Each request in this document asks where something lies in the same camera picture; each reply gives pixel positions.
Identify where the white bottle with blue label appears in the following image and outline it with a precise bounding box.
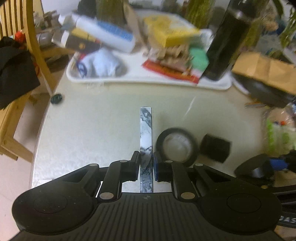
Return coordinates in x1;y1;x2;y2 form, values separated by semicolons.
75;17;137;53

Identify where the marble pattern strip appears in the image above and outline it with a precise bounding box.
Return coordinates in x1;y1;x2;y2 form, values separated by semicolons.
140;107;153;193

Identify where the green and white wipes packet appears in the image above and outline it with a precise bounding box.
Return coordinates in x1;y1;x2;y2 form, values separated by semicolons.
265;117;294;158

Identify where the red envelope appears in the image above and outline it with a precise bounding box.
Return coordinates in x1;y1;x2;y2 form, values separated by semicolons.
142;59;201;84

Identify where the green box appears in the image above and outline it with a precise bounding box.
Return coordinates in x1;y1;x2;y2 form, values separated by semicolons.
188;46;210;72

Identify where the black cloth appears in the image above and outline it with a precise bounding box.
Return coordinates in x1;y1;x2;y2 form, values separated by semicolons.
0;37;40;109

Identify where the clear plastic bag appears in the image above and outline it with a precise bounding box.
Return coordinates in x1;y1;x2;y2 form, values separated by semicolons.
262;102;296;160

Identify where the white tray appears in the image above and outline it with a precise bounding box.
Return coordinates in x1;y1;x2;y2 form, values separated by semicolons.
66;9;232;91

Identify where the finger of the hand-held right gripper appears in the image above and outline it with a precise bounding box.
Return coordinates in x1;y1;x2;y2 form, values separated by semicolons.
266;152;296;173

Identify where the rainbow ribbon cable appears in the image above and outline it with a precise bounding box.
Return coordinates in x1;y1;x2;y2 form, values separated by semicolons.
245;101;266;109

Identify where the black and yellow box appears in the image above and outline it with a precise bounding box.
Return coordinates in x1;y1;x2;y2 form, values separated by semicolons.
52;30;102;54

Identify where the wooden chair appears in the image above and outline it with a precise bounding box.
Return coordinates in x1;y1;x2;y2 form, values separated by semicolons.
0;0;64;161

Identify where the brown cardboard box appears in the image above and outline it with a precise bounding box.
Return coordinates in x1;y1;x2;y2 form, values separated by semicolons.
231;51;296;95

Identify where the small black cube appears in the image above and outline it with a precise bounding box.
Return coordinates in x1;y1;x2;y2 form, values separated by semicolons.
199;134;232;163

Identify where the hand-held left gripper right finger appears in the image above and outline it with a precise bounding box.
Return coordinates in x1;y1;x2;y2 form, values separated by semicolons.
153;152;245;202

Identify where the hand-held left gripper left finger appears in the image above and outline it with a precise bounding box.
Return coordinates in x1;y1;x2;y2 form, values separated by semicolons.
53;151;140;202

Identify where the glass vase with leafy plant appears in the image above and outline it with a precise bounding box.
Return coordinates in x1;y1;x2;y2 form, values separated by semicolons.
96;0;130;24

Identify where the dark grey hard case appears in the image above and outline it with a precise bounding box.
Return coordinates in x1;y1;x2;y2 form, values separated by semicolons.
232;73;296;108

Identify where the black cylinder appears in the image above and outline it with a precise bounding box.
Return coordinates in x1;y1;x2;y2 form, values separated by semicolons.
233;153;274;184

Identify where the glass vase with green stems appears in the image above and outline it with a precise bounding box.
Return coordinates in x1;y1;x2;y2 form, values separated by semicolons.
185;0;215;29
245;0;296;54

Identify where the white sock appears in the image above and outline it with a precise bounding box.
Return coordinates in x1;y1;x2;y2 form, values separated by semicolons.
77;49;127;78

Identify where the dark glass bottle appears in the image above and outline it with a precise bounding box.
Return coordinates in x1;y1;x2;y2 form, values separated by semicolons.
203;0;255;81

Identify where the black electrical tape roll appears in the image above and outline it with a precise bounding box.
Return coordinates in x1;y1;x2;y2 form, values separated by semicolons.
156;127;199;168

